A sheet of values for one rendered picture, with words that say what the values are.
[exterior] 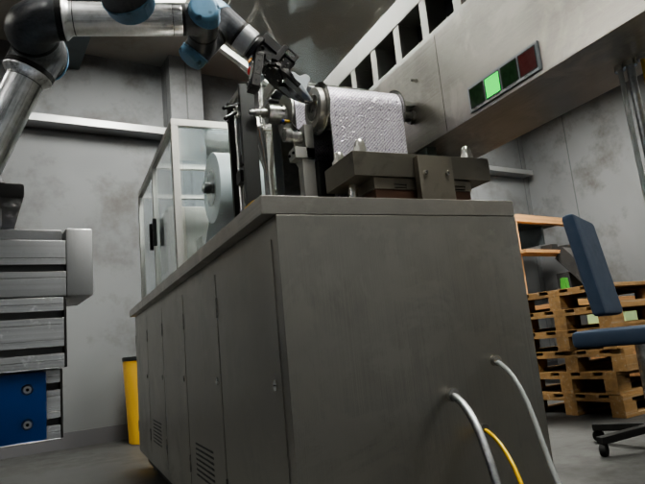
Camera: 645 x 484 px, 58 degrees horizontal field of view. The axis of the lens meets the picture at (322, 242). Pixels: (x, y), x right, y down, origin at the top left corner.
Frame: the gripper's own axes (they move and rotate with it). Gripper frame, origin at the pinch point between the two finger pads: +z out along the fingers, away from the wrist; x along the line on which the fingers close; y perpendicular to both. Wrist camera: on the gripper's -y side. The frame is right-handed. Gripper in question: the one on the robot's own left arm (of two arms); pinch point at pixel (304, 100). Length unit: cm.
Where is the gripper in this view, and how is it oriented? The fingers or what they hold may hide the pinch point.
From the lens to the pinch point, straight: 165.2
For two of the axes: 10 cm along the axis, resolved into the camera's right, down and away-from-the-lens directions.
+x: -4.1, 2.0, 8.9
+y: 5.1, -7.6, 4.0
